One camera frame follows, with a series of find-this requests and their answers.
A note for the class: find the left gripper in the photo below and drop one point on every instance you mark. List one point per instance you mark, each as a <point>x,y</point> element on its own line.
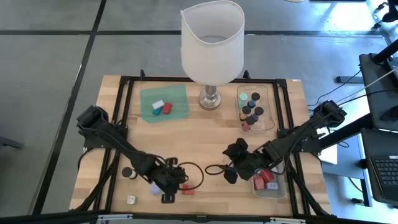
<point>171,179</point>

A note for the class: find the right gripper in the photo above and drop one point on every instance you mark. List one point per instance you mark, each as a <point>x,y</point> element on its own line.
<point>253,165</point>

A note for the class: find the lavender wall charger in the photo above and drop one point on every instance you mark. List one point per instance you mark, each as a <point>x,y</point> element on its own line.
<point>272,186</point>
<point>154,189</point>

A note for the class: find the white sand hourglass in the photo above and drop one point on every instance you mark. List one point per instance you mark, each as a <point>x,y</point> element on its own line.
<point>127,172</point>

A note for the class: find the red sand hourglass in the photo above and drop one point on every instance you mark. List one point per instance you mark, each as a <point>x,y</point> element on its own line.
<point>250,120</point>

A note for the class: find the orange sand hourglass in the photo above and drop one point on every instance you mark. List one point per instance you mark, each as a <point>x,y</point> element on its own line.
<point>246,109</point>

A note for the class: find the purple sand hourglass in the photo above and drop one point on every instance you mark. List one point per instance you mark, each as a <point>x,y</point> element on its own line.
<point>258,111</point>

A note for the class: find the mint capped hourglass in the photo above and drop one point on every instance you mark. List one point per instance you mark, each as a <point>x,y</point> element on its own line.
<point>243,96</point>

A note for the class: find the teal wall charger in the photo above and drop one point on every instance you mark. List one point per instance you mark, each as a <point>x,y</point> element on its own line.
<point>156,111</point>

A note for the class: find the blue sand hourglass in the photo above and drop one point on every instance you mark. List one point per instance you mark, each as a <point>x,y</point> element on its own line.
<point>255,96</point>

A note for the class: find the slim red wall charger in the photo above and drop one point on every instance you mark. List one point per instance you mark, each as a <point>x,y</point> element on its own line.
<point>167,108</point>

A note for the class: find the white wall charger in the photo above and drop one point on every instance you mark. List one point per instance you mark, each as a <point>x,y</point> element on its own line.
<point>158,104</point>

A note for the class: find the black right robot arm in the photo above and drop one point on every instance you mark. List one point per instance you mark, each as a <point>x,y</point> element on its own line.
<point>298,137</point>

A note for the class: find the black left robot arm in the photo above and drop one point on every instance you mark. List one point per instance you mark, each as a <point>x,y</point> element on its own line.
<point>124,149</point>

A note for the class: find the black office chair base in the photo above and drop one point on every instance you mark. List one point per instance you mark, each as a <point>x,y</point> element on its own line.
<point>388,17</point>

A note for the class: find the small white cube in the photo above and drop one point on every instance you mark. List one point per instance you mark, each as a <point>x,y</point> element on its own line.
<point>131,199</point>

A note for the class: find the grey plastic bin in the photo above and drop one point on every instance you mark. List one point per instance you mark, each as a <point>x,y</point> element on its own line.
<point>280,193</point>

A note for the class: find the clear plastic bin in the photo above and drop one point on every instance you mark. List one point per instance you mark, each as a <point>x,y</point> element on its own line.
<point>267,93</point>

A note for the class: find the green flat mat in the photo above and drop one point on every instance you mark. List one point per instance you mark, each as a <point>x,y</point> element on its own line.
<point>177,93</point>

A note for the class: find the white paper sheet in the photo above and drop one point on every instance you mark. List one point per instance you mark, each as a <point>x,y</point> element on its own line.
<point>330,157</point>

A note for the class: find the table lamp white shade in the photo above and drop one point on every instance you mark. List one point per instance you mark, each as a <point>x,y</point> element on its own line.
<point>211,56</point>

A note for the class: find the black crossbar silver brackets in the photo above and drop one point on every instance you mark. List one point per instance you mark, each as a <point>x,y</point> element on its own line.
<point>46,219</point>

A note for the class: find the black laptop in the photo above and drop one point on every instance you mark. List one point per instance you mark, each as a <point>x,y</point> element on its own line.
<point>385,174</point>

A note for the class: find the black desk top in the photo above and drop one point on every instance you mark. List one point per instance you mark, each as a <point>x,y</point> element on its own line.
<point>376,93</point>

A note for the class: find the grey chair leg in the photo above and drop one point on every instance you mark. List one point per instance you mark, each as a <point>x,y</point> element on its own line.
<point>9,143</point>

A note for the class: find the black diagonal pole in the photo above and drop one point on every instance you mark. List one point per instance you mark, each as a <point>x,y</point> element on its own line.
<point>385,51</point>

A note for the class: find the black aluminium table frame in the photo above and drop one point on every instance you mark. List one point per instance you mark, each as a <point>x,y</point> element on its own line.
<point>155,79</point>

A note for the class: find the grey desk base frame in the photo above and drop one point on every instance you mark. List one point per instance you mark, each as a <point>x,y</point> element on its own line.
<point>351,169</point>

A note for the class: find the grey floor bracket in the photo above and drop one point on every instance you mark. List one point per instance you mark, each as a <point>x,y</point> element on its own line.
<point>348,79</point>

